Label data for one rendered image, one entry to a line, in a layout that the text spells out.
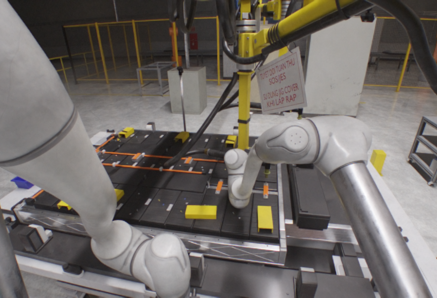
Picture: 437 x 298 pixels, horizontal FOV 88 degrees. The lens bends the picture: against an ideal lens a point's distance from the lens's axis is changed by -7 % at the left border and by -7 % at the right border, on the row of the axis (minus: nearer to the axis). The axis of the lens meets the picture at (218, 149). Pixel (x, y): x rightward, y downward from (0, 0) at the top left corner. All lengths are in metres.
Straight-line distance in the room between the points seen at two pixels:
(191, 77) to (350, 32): 3.39
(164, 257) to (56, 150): 0.37
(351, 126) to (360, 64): 5.12
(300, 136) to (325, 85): 5.14
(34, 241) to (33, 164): 1.33
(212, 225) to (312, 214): 0.49
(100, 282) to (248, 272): 0.70
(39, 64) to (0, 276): 0.35
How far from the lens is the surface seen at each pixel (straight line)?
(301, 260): 1.49
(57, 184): 0.32
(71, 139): 0.29
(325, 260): 1.52
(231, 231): 1.25
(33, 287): 2.76
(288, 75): 1.05
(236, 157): 1.15
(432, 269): 1.65
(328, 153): 0.70
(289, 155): 0.64
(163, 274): 0.61
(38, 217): 1.73
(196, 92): 5.73
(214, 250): 1.26
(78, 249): 1.54
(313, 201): 1.33
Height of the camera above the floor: 1.90
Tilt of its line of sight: 27 degrees down
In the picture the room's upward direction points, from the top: 1 degrees counter-clockwise
